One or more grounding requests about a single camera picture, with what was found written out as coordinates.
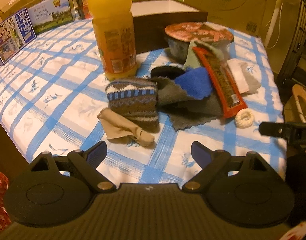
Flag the beige sock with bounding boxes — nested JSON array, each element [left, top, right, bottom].
[[97, 108, 155, 147]]

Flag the orange snack packet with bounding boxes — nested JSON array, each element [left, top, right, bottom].
[[193, 47, 247, 119]]

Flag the dark grey cloth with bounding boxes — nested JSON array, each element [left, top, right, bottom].
[[149, 77, 223, 131]]

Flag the striped knitted beanie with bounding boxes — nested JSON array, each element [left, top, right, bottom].
[[105, 77, 159, 131]]

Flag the blue fluffy cloth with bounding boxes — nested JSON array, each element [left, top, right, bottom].
[[174, 67, 213, 100]]

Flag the black round pad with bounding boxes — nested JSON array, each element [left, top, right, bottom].
[[150, 66, 185, 80]]

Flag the green fluffy cloth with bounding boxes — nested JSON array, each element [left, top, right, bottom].
[[182, 41, 225, 71]]

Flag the light grey fluffy cloth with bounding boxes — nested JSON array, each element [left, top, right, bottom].
[[239, 62, 261, 94]]

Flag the blue white checkered tablecloth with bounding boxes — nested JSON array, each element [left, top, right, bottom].
[[0, 20, 286, 185]]

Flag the instant noodle bowl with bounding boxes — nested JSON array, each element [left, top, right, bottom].
[[164, 22, 234, 63]]

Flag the large cardboard box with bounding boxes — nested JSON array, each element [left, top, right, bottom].
[[184, 0, 267, 36]]

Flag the white pole stand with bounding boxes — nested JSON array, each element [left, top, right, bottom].
[[263, 0, 284, 49]]

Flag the blue milk carton box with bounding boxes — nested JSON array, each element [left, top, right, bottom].
[[0, 8, 37, 66]]

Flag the green meadow milk box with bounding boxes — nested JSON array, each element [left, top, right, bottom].
[[28, 0, 75, 35]]

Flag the dark brown open box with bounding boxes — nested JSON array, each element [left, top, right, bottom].
[[131, 0, 208, 54]]

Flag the orange juice bottle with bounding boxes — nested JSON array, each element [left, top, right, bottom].
[[88, 0, 138, 80]]

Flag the red snack boxes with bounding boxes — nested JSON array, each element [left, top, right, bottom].
[[74, 0, 92, 19]]

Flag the brown cardboard box left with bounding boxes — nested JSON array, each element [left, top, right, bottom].
[[0, 0, 41, 21]]

